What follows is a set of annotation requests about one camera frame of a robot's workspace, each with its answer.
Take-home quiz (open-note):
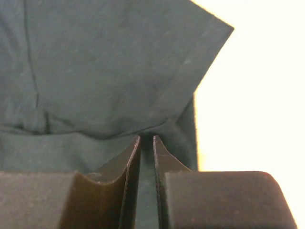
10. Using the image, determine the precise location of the black t shirt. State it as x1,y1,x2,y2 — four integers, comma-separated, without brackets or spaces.
0,0,234,229

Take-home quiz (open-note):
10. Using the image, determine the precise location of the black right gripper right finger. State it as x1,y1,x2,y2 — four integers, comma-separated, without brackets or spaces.
153,136,297,229

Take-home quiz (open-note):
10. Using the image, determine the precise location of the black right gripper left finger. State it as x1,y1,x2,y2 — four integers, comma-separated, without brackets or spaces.
0,136,141,229

